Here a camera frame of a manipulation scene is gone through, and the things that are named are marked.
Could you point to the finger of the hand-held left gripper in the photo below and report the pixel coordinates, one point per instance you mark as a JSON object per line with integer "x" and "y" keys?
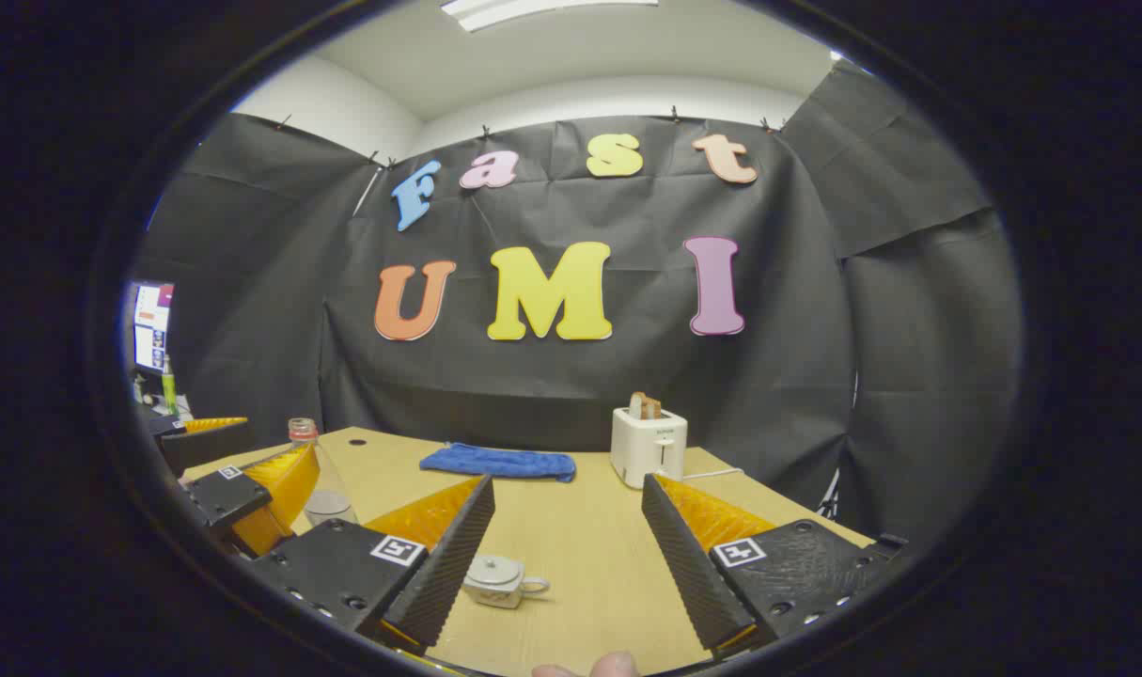
{"x": 204, "y": 444}
{"x": 227, "y": 494}

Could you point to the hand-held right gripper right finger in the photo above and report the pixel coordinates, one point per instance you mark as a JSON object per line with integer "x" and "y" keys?
{"x": 683, "y": 564}

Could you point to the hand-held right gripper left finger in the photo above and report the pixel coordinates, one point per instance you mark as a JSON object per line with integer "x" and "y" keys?
{"x": 448, "y": 564}

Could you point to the white teacup lid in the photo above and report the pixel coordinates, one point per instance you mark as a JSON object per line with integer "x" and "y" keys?
{"x": 493, "y": 567}

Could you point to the white ceramic teacup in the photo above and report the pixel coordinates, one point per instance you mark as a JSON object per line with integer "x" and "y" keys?
{"x": 495, "y": 596}

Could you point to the clear plastic water bottle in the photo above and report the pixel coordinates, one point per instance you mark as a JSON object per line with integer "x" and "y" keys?
{"x": 331, "y": 508}

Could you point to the green bottle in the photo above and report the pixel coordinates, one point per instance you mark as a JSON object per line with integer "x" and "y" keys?
{"x": 169, "y": 387}

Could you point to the blue towel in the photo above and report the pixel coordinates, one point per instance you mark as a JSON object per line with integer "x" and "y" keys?
{"x": 495, "y": 462}

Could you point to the white toaster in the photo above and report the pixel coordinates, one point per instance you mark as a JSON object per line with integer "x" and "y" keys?
{"x": 646, "y": 451}

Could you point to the computer monitor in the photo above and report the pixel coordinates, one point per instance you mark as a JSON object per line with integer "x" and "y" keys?
{"x": 152, "y": 324}

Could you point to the bread slice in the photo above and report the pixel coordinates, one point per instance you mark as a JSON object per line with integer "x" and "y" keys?
{"x": 646, "y": 406}

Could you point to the black backdrop cloth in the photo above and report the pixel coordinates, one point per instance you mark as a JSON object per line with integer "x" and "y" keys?
{"x": 627, "y": 385}

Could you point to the ceiling light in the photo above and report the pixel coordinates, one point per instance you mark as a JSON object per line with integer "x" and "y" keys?
{"x": 533, "y": 9}

